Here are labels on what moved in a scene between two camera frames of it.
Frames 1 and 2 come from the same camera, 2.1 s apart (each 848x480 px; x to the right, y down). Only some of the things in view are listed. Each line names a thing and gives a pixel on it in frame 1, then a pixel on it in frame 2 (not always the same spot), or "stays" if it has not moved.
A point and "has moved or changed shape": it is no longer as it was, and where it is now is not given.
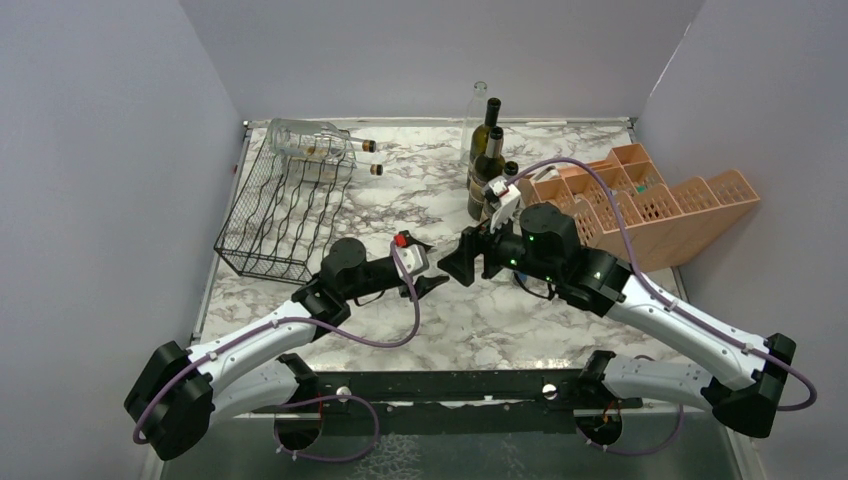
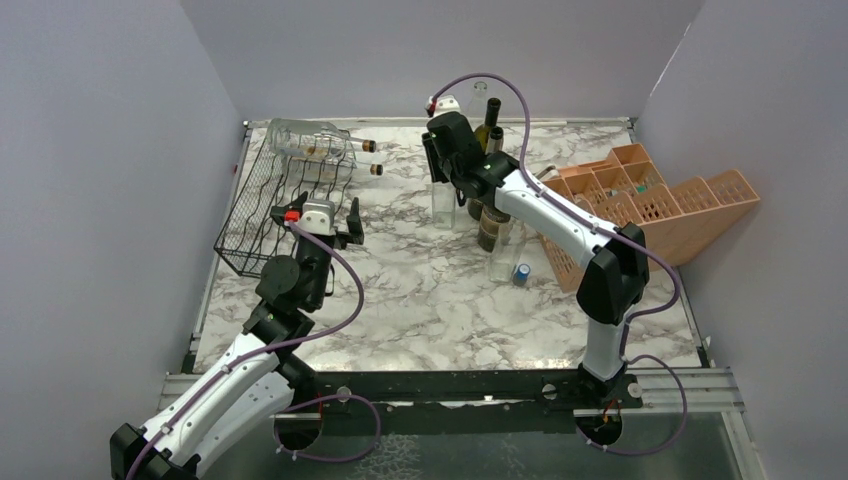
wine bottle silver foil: (510, 168) has moved or changed shape
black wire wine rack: (291, 187) stays
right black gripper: (460, 263) → (436, 174)
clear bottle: (305, 138) stays
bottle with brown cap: (366, 145) stays
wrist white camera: (413, 254) → (318, 217)
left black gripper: (424, 284) → (354, 233)
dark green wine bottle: (480, 137) stays
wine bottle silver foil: (495, 142) stays
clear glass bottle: (473, 119) stays
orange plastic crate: (621, 204) stays
